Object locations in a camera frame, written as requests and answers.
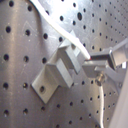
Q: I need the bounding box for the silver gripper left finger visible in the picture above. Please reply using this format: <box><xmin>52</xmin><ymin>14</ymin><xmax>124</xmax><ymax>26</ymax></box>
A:
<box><xmin>81</xmin><ymin>61</ymin><xmax>128</xmax><ymax>94</ymax></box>

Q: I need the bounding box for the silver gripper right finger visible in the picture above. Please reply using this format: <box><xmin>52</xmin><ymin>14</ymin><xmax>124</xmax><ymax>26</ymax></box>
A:
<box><xmin>89</xmin><ymin>42</ymin><xmax>128</xmax><ymax>70</ymax></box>

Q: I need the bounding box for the white cable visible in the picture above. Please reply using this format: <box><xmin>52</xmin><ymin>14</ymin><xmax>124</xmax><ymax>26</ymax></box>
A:
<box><xmin>28</xmin><ymin>0</ymin><xmax>92</xmax><ymax>61</ymax></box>

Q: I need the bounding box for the aluminium cable clip bracket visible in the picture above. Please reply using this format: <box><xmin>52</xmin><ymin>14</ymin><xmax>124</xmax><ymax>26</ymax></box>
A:
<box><xmin>31</xmin><ymin>30</ymin><xmax>86</xmax><ymax>105</ymax></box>

